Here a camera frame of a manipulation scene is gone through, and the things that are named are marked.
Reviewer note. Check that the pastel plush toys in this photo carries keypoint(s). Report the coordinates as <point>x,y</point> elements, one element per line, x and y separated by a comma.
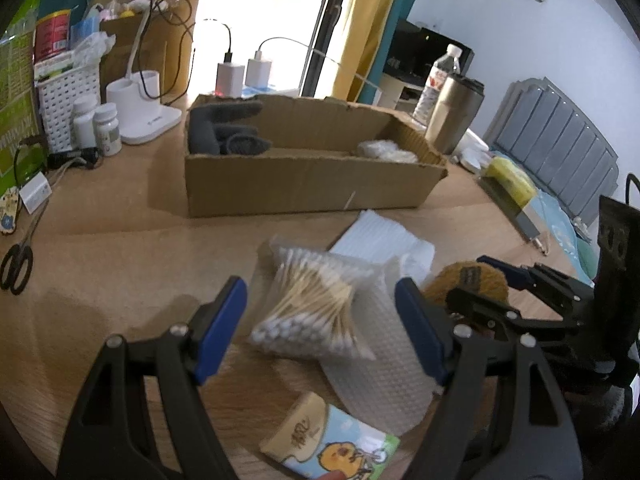
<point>137,2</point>

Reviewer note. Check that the yellow tissue pack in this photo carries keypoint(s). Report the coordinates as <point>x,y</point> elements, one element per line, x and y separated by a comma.
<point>512,182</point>

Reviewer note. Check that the dark grey gloves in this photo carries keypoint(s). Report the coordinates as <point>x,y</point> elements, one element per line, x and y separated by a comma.
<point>220,132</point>

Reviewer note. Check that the blue bed blanket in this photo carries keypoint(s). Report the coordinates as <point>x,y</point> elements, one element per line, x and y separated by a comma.
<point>565,235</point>

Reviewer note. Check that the white desk lamp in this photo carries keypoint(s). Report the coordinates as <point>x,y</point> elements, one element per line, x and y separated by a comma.
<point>145,115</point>

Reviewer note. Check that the steel tumbler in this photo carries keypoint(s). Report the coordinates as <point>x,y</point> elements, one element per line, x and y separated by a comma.
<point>452,115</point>

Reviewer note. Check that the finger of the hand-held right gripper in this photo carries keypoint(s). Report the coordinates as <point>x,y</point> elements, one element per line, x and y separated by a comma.
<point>515,275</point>
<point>492,310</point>

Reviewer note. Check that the yellow curtain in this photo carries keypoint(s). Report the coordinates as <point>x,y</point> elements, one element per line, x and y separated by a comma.
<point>365,25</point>

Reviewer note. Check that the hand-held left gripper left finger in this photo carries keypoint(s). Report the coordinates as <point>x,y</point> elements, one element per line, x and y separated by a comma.
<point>220,330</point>

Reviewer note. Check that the black television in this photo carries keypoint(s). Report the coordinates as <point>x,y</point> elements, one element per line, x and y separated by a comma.
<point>430,47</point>

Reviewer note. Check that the white charger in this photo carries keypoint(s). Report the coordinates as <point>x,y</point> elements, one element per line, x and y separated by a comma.
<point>229,79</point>
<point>258,72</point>

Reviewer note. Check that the brown plush toy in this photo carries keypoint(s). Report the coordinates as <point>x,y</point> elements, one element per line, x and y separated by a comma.
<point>445,280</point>

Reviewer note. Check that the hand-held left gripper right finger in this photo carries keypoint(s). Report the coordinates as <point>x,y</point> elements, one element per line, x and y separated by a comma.
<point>417,330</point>

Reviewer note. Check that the bag of cotton swabs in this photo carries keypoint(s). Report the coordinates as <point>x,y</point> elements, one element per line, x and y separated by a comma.
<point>312,305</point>

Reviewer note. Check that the cartoon tissue packet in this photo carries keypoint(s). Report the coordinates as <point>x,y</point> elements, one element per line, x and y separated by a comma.
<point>325,445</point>

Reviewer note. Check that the cardboard box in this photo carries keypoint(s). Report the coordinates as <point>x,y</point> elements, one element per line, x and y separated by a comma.
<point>300,180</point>

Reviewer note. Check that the black door frame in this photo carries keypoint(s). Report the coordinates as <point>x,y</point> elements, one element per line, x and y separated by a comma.
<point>322,20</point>

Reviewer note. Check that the red can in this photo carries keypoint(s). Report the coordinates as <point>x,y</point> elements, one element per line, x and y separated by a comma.
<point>52,35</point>

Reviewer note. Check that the blue packet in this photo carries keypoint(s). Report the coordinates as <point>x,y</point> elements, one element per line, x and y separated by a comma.
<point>85,30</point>

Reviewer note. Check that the white plastic basket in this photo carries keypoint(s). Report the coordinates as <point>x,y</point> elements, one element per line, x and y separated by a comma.
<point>62,105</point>

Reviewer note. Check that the white pill bottle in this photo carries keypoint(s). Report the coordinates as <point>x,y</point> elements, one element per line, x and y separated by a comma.
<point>107,132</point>
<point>84,122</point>

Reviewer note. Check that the white card tag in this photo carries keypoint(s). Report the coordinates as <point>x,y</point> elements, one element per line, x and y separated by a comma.
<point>36,192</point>

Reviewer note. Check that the white power strip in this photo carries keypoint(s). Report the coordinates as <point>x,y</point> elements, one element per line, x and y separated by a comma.
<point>280,91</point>

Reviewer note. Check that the clear water bottle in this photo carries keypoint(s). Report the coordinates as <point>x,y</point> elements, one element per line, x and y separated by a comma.
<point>440,80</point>

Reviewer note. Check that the black scissors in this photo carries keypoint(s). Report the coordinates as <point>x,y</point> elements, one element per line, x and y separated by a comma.
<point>17,265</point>

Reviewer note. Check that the white textured cloth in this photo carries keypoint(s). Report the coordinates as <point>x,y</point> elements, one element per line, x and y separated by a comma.
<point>380,385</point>

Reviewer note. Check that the crumpled white plastic bag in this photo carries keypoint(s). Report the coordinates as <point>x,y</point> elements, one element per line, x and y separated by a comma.
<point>95,45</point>

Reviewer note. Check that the tall brown paper bag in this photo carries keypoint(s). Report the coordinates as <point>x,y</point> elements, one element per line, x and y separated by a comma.
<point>125,45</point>

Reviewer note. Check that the clear plastic bag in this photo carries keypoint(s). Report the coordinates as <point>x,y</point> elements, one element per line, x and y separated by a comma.
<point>385,150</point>

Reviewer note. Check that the grey headboard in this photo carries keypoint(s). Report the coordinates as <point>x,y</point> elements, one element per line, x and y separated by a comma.
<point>555,130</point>

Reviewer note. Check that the white towel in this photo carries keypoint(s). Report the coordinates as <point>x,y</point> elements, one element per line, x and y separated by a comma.
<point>380,242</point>

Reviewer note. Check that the green paper package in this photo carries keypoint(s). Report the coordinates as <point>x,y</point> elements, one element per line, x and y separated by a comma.
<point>15,90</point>

